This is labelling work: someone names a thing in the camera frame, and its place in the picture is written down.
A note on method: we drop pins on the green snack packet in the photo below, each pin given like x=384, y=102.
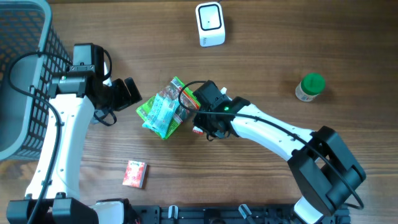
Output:
x=172, y=91

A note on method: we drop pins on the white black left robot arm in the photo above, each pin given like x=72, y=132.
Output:
x=75, y=95

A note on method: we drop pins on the green lid jar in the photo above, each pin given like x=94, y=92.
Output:
x=310, y=87

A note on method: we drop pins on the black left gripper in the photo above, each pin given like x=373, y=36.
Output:
x=125, y=99

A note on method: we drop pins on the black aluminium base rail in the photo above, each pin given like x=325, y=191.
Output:
x=271, y=214

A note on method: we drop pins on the grey plastic mesh basket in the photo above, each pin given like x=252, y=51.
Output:
x=31, y=52

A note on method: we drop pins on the teal packet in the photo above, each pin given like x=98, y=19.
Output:
x=161, y=115

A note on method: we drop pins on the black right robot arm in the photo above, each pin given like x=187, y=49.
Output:
x=325, y=170

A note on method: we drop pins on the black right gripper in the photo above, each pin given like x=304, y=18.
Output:
x=199, y=120

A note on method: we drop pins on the pink tissue pack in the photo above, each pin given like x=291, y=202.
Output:
x=135, y=174

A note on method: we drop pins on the red stick packet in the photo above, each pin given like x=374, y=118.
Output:
x=197, y=130

